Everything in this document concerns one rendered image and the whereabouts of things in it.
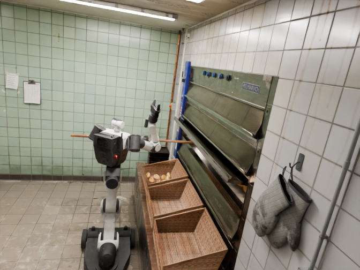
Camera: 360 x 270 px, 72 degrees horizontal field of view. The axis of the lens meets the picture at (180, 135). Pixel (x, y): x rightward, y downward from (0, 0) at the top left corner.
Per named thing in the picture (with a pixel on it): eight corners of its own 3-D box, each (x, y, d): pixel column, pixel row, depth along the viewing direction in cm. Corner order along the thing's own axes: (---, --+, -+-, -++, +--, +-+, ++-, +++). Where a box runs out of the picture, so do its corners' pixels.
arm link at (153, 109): (154, 111, 218) (152, 122, 225) (164, 110, 224) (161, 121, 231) (148, 104, 225) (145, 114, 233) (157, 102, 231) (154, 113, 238)
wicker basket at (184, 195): (186, 199, 296) (189, 178, 288) (200, 229, 243) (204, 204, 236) (145, 199, 284) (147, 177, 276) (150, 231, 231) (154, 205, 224)
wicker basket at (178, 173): (175, 175, 353) (178, 157, 346) (186, 196, 301) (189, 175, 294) (141, 175, 340) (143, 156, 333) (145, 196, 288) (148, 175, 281)
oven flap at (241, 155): (184, 116, 333) (191, 103, 330) (248, 175, 166) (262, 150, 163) (181, 115, 332) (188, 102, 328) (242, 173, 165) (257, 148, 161)
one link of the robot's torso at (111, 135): (116, 174, 221) (119, 135, 212) (86, 164, 232) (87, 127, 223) (134, 164, 248) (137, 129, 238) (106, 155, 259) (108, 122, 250)
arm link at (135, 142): (144, 150, 232) (135, 147, 221) (137, 151, 237) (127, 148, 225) (145, 139, 236) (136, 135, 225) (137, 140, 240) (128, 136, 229)
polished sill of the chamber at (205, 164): (186, 137, 343) (186, 135, 342) (248, 215, 176) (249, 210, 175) (181, 137, 342) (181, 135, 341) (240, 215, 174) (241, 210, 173)
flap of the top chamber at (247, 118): (187, 96, 326) (194, 83, 323) (256, 139, 159) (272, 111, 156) (184, 95, 325) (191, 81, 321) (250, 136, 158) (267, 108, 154)
